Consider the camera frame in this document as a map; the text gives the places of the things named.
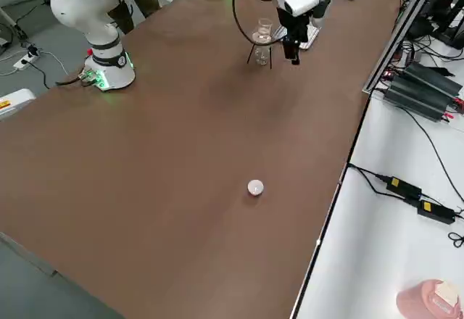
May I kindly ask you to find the pink bin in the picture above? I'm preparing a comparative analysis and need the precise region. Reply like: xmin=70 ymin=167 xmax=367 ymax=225
xmin=395 ymin=278 xmax=462 ymax=319

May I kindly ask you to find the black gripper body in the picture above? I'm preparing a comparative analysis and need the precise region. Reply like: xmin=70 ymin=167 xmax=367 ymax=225
xmin=312 ymin=0 xmax=335 ymax=21
xmin=276 ymin=7 xmax=310 ymax=44

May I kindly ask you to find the white power strip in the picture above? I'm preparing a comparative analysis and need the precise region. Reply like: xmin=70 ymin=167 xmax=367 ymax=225
xmin=12 ymin=51 xmax=40 ymax=70

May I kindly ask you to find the white lamp cap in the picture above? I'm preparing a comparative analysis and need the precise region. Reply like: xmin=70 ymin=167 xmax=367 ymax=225
xmin=246 ymin=178 xmax=265 ymax=197

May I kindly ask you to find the small glass beaker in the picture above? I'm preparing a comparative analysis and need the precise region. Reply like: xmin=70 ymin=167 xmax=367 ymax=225
xmin=257 ymin=17 xmax=274 ymax=43

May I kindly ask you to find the black wire tripod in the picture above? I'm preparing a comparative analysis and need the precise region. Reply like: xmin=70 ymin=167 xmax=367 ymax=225
xmin=246 ymin=36 xmax=275 ymax=70

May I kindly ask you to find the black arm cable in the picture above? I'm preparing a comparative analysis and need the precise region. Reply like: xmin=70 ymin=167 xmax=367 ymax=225
xmin=108 ymin=0 xmax=273 ymax=44

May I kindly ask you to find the ribbed metal tray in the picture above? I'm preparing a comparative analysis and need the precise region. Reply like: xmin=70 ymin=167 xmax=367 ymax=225
xmin=272 ymin=16 xmax=320 ymax=51

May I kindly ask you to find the black power adapter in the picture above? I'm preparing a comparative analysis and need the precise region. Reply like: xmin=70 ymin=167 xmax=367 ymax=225
xmin=415 ymin=199 xmax=456 ymax=225
xmin=385 ymin=175 xmax=424 ymax=201

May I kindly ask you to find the aluminium frame post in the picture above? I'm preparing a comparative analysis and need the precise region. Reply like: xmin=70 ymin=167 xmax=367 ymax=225
xmin=363 ymin=0 xmax=447 ymax=94

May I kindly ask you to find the black base cable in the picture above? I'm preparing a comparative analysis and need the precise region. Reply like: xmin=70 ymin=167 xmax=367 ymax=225
xmin=54 ymin=74 xmax=96 ymax=88

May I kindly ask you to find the white machine housing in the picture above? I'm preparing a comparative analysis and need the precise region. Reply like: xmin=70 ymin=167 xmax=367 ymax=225
xmin=0 ymin=88 xmax=37 ymax=121

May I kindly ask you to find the black power supply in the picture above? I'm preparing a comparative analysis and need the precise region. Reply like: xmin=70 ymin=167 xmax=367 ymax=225
xmin=402 ymin=62 xmax=464 ymax=97
xmin=383 ymin=75 xmax=455 ymax=123

